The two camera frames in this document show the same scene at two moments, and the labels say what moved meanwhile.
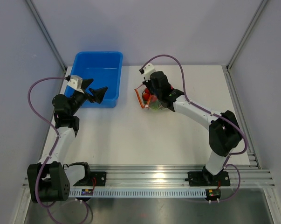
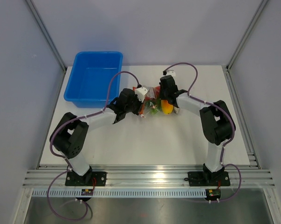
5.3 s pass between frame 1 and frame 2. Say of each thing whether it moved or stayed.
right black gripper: moved
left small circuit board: stayed
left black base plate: stayed
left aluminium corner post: stayed
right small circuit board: stayed
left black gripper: moved
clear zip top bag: moved
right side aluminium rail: stayed
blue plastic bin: stayed
